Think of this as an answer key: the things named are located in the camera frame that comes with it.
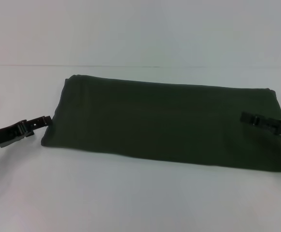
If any dark green shirt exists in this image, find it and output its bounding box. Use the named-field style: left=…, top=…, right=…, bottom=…
left=41, top=74, right=281, bottom=174

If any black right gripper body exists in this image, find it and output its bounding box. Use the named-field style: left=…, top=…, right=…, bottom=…
left=256, top=116, right=281, bottom=141

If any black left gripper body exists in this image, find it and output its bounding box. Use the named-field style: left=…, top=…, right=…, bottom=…
left=0, top=119, right=34, bottom=152

